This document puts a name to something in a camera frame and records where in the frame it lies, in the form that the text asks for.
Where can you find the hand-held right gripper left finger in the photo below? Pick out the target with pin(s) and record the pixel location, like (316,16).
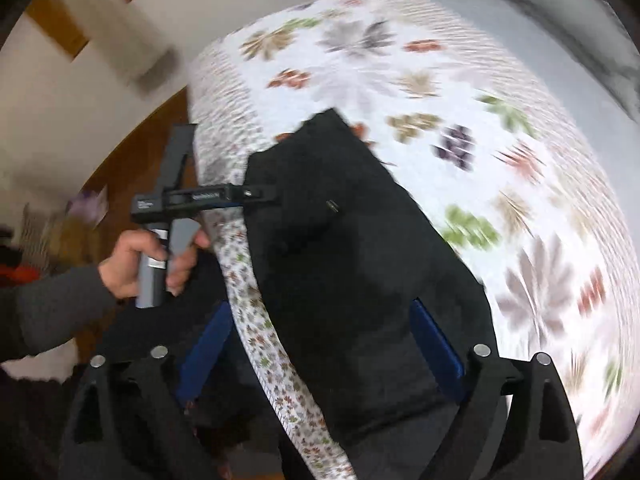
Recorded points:
(207,350)

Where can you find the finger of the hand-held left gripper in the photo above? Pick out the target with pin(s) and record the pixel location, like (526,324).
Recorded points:
(255,194)

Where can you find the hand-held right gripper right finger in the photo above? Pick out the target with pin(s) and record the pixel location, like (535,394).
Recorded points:
(435,355)

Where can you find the black pants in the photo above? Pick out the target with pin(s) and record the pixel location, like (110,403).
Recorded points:
(350,285)

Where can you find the person's left forearm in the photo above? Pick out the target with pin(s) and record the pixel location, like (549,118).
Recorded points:
(50,310)

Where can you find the person's left hand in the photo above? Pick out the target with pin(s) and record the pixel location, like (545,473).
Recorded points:
(122,265)

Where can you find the purple patterned object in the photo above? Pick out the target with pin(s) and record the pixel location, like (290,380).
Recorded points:
(87,205)

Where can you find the white rag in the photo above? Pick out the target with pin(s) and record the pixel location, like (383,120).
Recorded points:
(35,362)

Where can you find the red object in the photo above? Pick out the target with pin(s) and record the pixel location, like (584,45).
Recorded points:
(17,275)

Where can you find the floral quilt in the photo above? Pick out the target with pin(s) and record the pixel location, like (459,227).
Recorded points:
(400,60)

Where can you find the blue-grey bed sheet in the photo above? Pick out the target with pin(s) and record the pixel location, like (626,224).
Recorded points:
(550,35)

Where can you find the white wall radiator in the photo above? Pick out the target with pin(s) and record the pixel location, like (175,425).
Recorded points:
(120,35)

